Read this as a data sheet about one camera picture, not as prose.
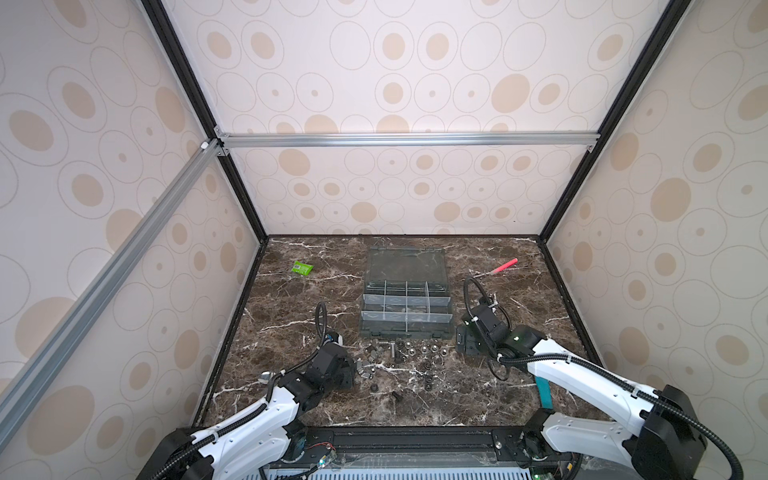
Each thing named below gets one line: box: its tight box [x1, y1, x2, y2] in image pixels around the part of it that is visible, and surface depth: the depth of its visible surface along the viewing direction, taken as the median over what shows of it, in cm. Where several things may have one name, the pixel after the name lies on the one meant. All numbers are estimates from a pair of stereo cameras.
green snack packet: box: [291, 260, 314, 276], surface depth 111 cm
